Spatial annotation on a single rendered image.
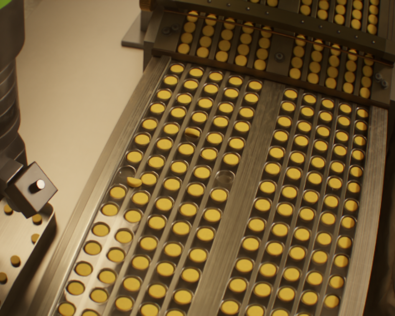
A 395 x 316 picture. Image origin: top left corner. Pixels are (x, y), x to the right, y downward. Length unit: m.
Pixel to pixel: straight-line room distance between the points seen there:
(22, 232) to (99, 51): 0.31
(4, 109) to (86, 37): 0.44
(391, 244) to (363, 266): 0.06
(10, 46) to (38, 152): 0.32
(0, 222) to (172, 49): 0.24
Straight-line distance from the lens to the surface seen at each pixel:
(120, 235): 0.50
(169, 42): 0.64
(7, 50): 0.47
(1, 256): 0.68
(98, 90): 0.85
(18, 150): 0.58
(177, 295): 0.47
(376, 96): 0.63
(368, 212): 0.53
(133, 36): 0.92
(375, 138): 0.59
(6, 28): 0.46
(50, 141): 0.79
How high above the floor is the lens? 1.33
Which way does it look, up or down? 44 degrees down
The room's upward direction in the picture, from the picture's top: 4 degrees clockwise
